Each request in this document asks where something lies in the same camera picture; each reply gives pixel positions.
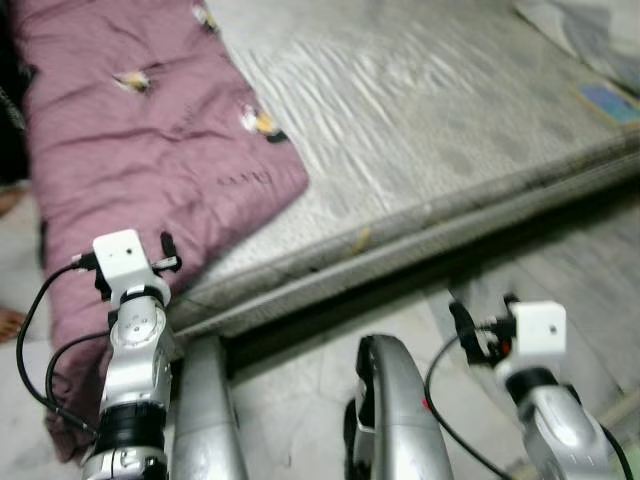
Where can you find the purple quilt with bird prints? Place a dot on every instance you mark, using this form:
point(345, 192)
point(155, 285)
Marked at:
point(130, 150)

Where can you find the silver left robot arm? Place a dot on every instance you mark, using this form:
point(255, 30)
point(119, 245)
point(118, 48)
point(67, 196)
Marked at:
point(140, 350)

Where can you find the dark bed base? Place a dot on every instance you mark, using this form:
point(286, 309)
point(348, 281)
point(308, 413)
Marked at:
point(400, 290)

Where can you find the silver right robot leg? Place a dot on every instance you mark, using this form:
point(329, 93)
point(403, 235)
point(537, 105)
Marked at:
point(395, 420)

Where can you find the silver robot leg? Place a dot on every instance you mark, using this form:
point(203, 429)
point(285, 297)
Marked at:
point(395, 420)
point(205, 420)

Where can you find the silver left robot leg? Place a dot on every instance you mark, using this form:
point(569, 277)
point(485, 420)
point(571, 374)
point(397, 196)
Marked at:
point(205, 420)

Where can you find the person's bare foot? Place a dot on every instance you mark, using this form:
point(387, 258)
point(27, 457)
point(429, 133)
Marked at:
point(10, 325)

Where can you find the white quilted mattress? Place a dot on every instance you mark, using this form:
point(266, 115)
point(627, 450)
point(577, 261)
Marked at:
point(420, 110)

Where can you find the blue and yellow children's book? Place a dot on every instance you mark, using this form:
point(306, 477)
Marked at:
point(610, 105)

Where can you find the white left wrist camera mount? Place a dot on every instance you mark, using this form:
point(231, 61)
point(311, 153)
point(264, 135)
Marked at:
point(125, 258)

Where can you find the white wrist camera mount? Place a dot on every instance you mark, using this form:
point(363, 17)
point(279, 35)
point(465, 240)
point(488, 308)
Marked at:
point(125, 258)
point(540, 328)

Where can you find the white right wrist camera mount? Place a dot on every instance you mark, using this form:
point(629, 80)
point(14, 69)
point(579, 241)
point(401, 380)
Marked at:
point(540, 328)

